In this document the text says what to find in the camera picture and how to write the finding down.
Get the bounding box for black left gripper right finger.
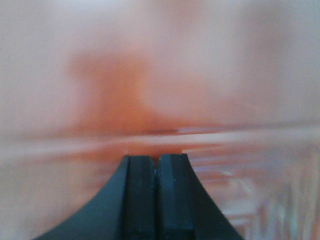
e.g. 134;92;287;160
156;154;242;240

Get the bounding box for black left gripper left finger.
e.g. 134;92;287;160
37;155;156;240

